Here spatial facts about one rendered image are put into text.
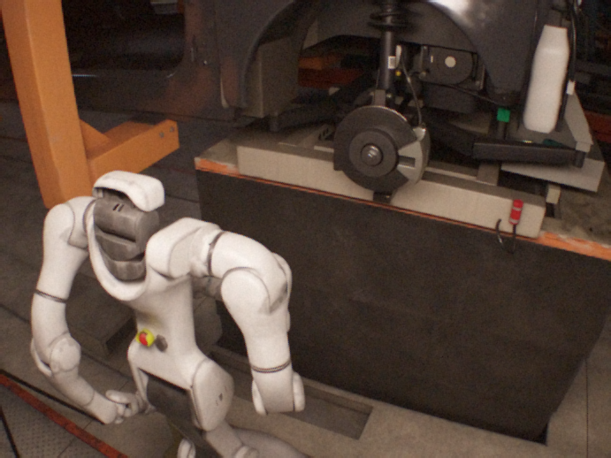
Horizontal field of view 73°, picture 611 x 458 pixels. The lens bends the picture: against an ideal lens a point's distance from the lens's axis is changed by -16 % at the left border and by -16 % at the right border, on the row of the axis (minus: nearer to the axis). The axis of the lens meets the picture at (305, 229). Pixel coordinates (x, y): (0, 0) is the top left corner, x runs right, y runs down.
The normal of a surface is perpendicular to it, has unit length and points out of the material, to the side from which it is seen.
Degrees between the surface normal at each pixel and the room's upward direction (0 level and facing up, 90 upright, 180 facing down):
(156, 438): 0
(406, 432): 0
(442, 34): 90
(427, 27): 90
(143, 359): 75
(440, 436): 0
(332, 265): 90
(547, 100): 92
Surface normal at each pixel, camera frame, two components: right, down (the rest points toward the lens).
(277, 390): 0.22, 0.55
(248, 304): -0.31, 0.38
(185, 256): 0.91, 0.22
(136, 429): 0.00, -0.85
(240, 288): -0.39, 0.15
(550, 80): -0.40, 0.60
